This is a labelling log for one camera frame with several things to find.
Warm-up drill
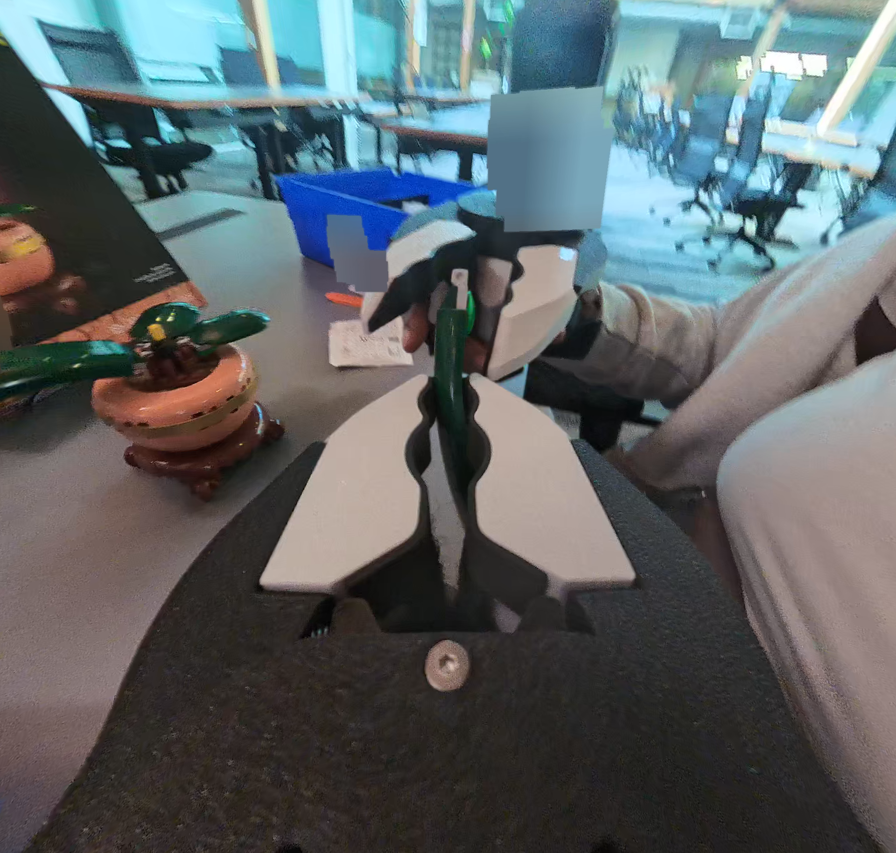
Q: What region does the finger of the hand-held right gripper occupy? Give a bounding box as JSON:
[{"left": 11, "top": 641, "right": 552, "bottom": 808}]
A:
[
  {"left": 483, "top": 230, "right": 609, "bottom": 382},
  {"left": 364, "top": 191, "right": 494, "bottom": 332}
]

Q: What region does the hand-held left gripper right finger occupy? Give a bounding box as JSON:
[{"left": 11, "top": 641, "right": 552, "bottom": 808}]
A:
[{"left": 458, "top": 374, "right": 638, "bottom": 598}]

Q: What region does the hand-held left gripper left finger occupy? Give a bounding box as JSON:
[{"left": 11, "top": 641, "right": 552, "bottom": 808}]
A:
[{"left": 259, "top": 375, "right": 449, "bottom": 598}]

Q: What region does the small green white toy piece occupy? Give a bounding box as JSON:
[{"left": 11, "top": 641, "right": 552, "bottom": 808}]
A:
[{"left": 451, "top": 268, "right": 478, "bottom": 332}]

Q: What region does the dark green toy leaf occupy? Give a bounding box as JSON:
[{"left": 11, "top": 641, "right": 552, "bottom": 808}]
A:
[{"left": 428, "top": 291, "right": 485, "bottom": 518}]

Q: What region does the pink toy flower pot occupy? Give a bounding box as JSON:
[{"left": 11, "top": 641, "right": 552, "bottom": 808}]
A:
[{"left": 0, "top": 300, "right": 287, "bottom": 502}]

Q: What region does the person's right forearm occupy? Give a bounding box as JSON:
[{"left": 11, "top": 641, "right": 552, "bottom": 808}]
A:
[{"left": 560, "top": 216, "right": 896, "bottom": 497}]

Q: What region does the grey desk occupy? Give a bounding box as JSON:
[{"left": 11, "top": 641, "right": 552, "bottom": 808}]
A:
[{"left": 0, "top": 190, "right": 561, "bottom": 853}]

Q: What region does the person's right hand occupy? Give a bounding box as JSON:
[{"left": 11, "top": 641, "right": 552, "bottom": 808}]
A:
[{"left": 400, "top": 303, "right": 494, "bottom": 374}]

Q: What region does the blue storage bin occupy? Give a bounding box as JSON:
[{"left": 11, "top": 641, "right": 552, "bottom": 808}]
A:
[{"left": 275, "top": 167, "right": 491, "bottom": 269}]

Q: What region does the printed paper slip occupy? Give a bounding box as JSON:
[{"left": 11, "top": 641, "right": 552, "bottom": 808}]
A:
[{"left": 328, "top": 317, "right": 415, "bottom": 371}]

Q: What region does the black office chair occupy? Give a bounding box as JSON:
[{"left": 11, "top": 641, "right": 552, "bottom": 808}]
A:
[
  {"left": 707, "top": 93, "right": 816, "bottom": 273},
  {"left": 651, "top": 90, "right": 736, "bottom": 227},
  {"left": 87, "top": 100, "right": 214, "bottom": 199}
]

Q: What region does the long wooden table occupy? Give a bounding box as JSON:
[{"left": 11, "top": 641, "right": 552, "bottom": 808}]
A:
[{"left": 42, "top": 81, "right": 491, "bottom": 199}]

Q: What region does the dark orchid print box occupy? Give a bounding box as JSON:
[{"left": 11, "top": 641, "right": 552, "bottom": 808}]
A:
[{"left": 0, "top": 41, "right": 209, "bottom": 350}]

